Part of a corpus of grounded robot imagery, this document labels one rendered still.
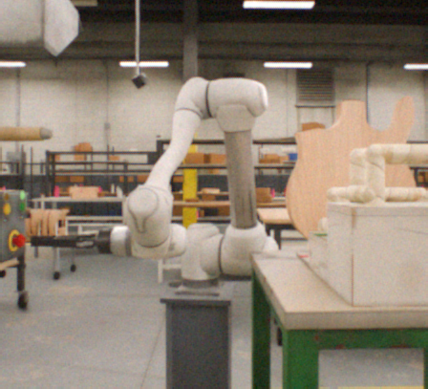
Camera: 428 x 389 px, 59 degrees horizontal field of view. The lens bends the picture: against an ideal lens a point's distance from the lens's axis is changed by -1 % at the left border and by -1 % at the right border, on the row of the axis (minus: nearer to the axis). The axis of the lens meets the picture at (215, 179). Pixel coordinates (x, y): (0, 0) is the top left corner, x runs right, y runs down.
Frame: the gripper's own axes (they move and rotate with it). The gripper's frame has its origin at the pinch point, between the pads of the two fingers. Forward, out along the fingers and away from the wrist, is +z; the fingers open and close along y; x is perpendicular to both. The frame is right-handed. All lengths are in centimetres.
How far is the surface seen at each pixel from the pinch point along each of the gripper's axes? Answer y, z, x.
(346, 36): 1072, -487, 483
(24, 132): -28.6, -8.1, 27.6
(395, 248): -46, -80, 5
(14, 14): -43, -13, 47
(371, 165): -45, -76, 20
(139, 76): 22, -23, 54
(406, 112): -10, -101, 36
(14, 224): 0.5, 8.6, 4.9
